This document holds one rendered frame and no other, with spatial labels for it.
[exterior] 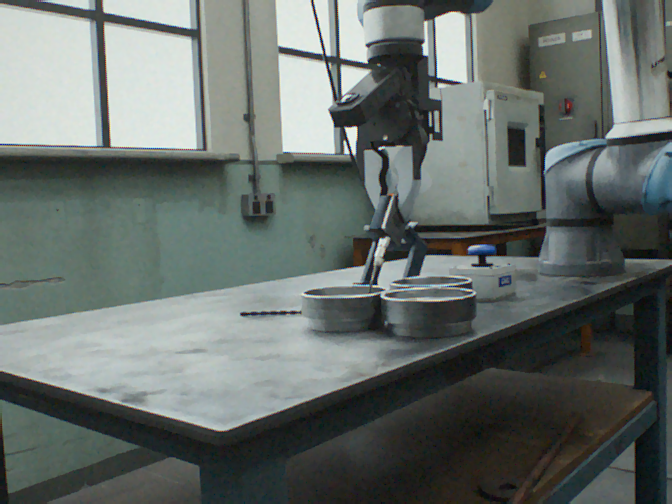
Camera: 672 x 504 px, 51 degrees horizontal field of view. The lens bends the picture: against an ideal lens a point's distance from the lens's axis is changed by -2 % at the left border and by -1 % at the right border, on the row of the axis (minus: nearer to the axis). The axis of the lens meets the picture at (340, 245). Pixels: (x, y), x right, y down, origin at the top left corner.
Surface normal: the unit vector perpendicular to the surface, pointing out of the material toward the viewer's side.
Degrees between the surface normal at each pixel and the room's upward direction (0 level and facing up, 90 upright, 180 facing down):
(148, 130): 90
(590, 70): 90
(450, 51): 90
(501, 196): 90
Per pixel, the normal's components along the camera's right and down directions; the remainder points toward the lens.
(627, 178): -0.83, 0.18
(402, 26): 0.13, 0.06
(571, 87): -0.64, 0.08
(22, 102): 0.77, 0.01
